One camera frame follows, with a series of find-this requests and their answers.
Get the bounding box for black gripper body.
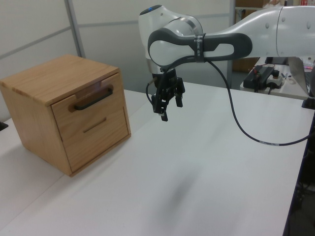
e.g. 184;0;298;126
155;70;178;98

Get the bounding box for wooden drawer with handle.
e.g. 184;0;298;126
51;73;130;143

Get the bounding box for black drawer handle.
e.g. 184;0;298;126
73;87;114;111

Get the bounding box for black power supply box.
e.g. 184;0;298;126
243;65;275;89

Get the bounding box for white emergency stop box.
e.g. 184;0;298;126
267;70;284;89

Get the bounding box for scissors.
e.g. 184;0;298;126
280;72;296;85

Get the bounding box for light grey desk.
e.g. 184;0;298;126
240;64;315;101

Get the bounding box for brown cardboard box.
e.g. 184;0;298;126
235;0;269;8

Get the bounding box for silver laptop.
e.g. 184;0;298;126
287;56;315;96

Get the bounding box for wooden cabinet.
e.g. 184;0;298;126
0;54;132;177

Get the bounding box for black cable strap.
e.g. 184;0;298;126
193;33;206;63

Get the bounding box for wooden drawer without handle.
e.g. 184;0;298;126
61;108;132;173

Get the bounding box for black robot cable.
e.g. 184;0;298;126
146;57;315;147

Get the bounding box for grey partition post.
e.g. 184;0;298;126
65;0;86;59

